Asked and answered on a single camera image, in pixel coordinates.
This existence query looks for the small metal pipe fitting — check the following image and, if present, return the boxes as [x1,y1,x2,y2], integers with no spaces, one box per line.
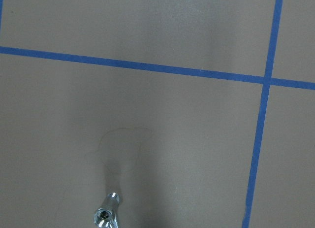
[94,192,120,228]

